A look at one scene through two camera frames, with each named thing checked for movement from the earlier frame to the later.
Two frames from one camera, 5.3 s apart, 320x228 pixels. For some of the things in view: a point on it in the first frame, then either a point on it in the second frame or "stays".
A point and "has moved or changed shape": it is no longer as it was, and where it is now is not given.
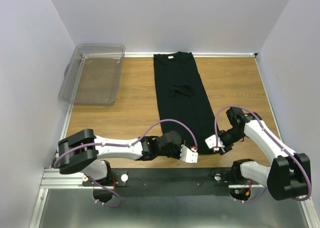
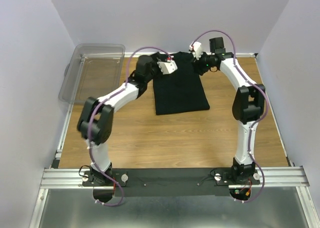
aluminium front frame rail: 55,179 stays
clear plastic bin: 93,74 stays
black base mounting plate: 171,182 stays
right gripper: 227,147 to 197,63
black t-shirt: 183,103 has moved or changed shape
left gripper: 178,155 to 154,61
